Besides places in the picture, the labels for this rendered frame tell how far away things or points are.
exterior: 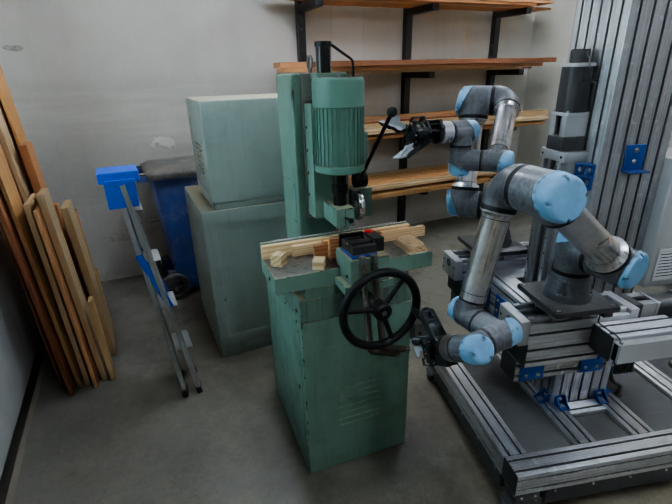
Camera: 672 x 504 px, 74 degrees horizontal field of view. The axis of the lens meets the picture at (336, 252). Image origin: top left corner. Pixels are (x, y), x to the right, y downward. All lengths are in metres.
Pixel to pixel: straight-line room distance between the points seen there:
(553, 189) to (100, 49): 3.16
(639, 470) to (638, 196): 0.99
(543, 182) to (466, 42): 3.75
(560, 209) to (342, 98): 0.74
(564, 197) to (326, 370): 1.02
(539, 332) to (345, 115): 0.94
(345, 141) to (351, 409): 1.04
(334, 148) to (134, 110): 2.39
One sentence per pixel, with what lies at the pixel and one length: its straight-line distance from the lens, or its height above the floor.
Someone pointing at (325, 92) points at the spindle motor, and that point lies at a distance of 1.49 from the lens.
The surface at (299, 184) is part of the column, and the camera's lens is 1.75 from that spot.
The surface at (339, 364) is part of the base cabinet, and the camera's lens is 1.72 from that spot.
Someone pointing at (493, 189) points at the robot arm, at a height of 1.23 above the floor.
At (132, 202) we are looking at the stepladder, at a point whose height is 1.03.
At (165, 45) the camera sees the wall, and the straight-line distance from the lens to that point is 3.71.
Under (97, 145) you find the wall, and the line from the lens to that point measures 3.72.
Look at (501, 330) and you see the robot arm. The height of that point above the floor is 0.89.
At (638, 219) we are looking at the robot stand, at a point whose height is 1.01.
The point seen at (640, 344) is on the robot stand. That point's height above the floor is 0.73.
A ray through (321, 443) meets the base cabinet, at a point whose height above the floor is 0.15.
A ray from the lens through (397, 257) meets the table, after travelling 1.61.
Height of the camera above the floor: 1.53
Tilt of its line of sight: 22 degrees down
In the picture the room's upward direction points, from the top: 1 degrees counter-clockwise
